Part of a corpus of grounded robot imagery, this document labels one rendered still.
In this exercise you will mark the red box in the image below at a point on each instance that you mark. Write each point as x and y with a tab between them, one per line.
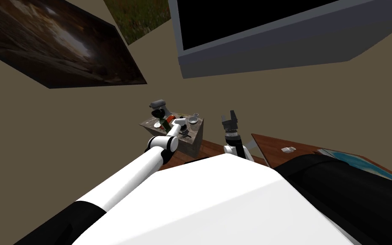
171	119

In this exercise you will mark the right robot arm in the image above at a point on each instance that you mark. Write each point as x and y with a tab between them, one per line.
339	194

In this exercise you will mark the green bottle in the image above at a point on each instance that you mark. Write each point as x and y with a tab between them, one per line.
163	125

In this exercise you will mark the white plate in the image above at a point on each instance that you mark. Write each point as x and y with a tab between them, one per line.
157	125

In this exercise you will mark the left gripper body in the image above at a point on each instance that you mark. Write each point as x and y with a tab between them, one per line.
184	132

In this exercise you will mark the blue flat book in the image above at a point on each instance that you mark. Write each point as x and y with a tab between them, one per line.
366	162

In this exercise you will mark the green wall picture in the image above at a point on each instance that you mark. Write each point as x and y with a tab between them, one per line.
140	17

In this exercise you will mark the grey stand mixer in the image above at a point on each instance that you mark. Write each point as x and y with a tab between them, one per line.
160	107

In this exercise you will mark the grey bowl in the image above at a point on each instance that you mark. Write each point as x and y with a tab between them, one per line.
193	120

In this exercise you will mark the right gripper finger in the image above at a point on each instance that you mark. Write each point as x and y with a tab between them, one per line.
233	115
224	118

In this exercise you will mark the small white object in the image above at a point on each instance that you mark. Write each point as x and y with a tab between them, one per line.
288	149

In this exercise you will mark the dark brown wall picture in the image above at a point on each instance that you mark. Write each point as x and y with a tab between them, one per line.
53	44

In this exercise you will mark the stone kitchen counter block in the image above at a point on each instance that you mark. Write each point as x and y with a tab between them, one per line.
196	141

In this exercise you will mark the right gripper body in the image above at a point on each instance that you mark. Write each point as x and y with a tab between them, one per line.
230	125

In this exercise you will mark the brown wooden table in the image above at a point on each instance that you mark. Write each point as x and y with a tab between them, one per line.
272	148

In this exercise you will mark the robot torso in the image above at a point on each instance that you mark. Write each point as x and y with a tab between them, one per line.
216	204

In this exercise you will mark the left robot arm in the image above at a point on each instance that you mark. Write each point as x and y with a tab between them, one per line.
131	177

